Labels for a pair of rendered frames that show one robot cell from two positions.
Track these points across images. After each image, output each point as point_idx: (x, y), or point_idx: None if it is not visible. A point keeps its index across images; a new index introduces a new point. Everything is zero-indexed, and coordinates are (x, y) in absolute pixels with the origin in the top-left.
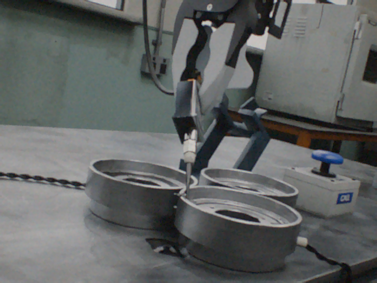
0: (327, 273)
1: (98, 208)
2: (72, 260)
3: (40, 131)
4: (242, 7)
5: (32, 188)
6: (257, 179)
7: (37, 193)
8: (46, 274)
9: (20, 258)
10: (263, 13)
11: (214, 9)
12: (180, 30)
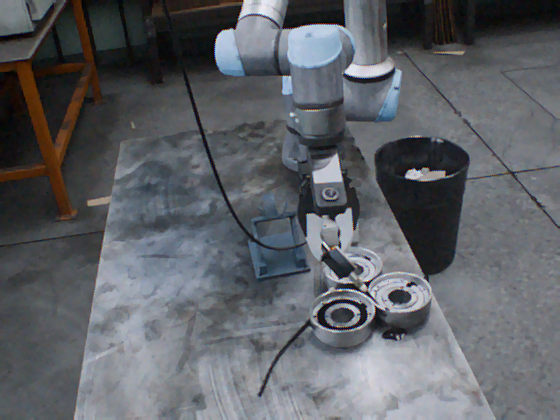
0: None
1: (347, 344)
2: (406, 372)
3: (114, 320)
4: (353, 199)
5: (293, 363)
6: None
7: (303, 363)
8: (418, 383)
9: (401, 388)
10: None
11: None
12: (306, 222)
